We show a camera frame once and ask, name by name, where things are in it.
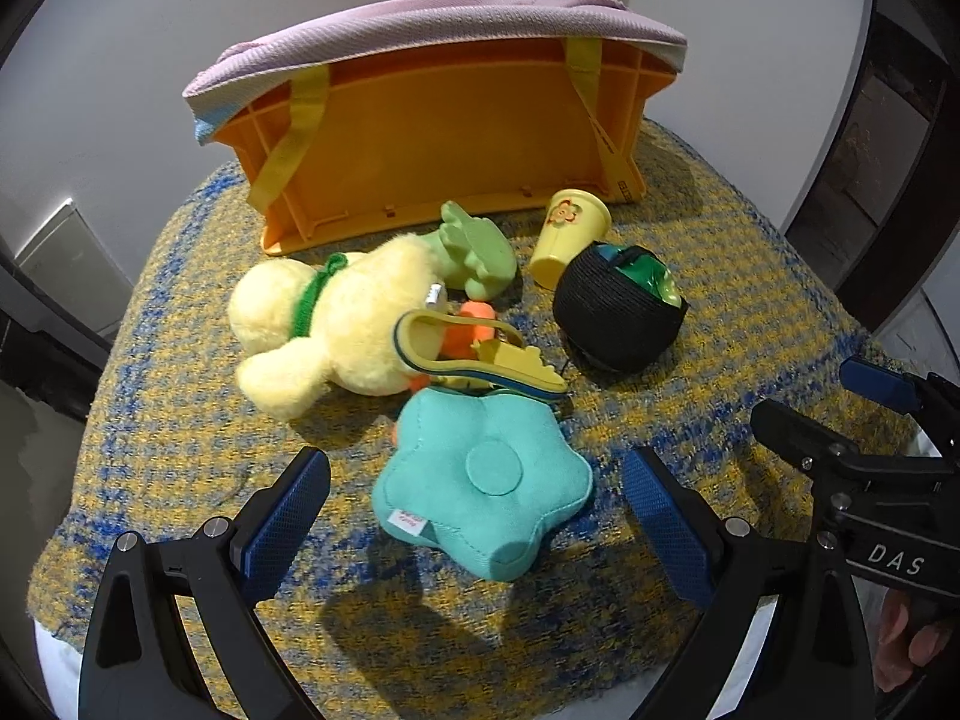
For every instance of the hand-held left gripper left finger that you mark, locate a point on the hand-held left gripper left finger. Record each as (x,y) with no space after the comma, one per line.
(289,510)

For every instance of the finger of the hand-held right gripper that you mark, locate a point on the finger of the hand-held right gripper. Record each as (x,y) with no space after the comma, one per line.
(795,435)
(877,382)

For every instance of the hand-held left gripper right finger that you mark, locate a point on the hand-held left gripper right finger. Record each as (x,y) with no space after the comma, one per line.
(664,517)

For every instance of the teal star plush cushion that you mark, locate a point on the teal star plush cushion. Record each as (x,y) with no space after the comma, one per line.
(487,480)

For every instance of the yellow plush duck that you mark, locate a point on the yellow plush duck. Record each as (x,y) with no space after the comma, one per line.
(352,315)

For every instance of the yellow toy sandal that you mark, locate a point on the yellow toy sandal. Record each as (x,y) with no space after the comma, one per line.
(517,371)

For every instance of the black woven ball pouch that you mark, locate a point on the black woven ball pouch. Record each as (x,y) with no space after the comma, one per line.
(607,315)

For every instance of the small orange toy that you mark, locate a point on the small orange toy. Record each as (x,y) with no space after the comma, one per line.
(469,326)

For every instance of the yellow cup with flower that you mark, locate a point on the yellow cup with flower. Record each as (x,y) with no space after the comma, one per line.
(562,240)

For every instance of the green toy figure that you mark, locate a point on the green toy figure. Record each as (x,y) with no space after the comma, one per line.
(480,255)

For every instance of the orange plastic basket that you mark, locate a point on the orange plastic basket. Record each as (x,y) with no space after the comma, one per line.
(450,135)

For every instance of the pink fabric basket liner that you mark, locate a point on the pink fabric basket liner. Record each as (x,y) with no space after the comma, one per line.
(420,30)

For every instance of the person's right hand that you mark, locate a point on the person's right hand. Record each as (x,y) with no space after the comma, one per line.
(911,634)

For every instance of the yellow and blue woven blanket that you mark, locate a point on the yellow and blue woven blanket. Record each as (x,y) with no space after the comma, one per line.
(187,405)

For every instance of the dark wooden door frame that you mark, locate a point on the dark wooden door frame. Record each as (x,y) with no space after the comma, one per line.
(892,150)

